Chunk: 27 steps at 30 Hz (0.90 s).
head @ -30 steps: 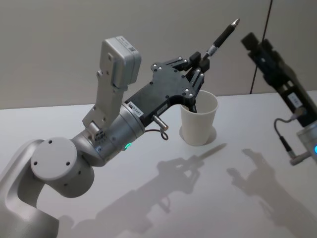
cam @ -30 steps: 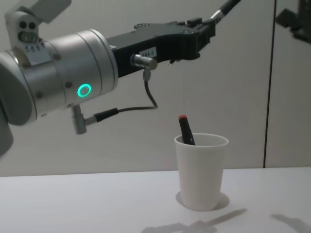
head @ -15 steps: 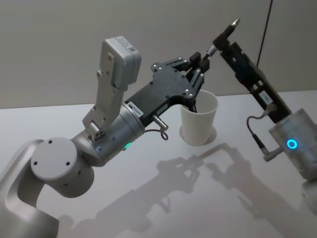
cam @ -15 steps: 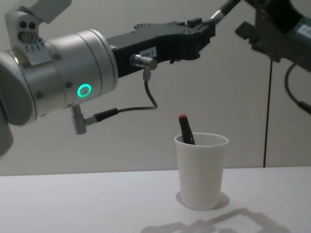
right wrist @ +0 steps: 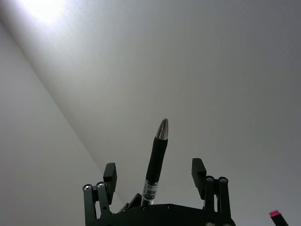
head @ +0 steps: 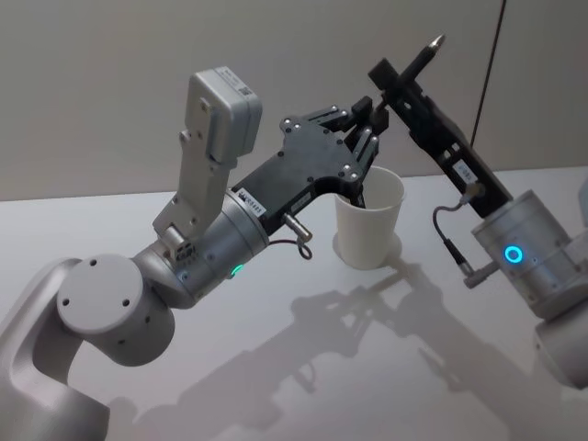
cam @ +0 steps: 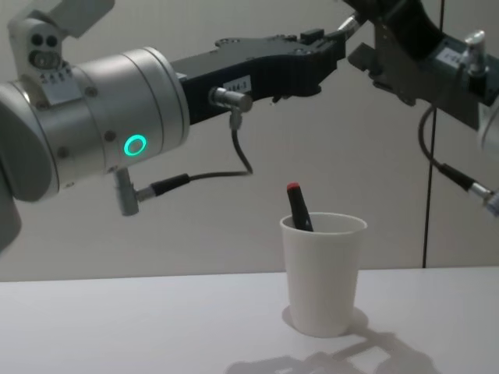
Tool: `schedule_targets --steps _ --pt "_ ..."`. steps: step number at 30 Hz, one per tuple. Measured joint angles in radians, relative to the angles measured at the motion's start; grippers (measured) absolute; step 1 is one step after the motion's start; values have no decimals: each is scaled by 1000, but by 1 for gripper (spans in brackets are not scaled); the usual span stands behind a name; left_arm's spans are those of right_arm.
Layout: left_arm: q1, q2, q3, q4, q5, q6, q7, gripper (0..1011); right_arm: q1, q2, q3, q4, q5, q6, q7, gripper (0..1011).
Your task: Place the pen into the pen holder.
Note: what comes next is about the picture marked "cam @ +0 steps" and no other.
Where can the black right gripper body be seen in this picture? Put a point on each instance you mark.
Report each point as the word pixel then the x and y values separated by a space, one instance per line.
pixel 421 78

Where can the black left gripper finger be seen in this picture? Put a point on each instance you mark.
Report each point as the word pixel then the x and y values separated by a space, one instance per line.
pixel 329 44
pixel 300 94

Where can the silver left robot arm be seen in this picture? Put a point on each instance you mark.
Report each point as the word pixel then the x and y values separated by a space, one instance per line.
pixel 97 117

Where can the black marker with red end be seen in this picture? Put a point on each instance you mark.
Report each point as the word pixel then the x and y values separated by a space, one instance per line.
pixel 296 202

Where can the silver grey pen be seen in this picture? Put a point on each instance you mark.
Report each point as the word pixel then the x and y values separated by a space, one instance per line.
pixel 351 22

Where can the white table cloth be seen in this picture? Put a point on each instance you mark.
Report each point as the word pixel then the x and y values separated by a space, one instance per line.
pixel 117 323

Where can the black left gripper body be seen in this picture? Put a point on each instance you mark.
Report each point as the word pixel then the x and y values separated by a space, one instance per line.
pixel 253 70

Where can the white paper cup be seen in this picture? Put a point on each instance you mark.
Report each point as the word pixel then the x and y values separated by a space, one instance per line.
pixel 323 280

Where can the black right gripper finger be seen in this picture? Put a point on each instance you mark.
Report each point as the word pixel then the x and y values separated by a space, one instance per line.
pixel 364 58
pixel 397 19

